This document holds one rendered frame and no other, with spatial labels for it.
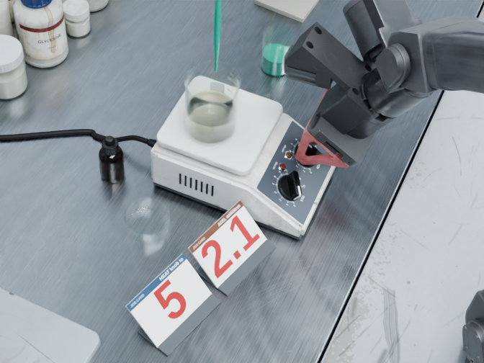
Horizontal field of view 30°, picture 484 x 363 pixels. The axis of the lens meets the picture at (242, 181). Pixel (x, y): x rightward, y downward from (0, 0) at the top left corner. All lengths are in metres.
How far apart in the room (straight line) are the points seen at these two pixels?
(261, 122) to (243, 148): 0.05
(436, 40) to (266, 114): 0.31
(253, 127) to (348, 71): 0.15
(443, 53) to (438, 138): 0.39
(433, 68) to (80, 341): 0.47
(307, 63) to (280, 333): 0.30
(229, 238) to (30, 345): 0.25
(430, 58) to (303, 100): 0.40
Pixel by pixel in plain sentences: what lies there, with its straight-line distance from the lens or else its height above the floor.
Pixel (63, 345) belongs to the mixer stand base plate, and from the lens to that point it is 1.00.
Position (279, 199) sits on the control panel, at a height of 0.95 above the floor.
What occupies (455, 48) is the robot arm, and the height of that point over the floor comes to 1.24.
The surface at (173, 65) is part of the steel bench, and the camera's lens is 1.26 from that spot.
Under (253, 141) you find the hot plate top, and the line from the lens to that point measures 1.06.
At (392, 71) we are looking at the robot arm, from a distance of 0.88.
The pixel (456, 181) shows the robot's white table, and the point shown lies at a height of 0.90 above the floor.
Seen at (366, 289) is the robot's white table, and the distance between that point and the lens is 1.06.
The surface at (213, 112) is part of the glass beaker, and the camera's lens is 1.00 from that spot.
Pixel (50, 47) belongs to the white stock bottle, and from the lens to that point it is 1.24.
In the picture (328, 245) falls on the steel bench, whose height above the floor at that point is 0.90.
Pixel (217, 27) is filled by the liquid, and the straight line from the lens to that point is 0.94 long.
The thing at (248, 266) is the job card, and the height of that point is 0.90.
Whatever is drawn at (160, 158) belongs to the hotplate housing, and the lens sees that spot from 1.07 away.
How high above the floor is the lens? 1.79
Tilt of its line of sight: 52 degrees down
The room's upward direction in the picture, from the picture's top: 6 degrees clockwise
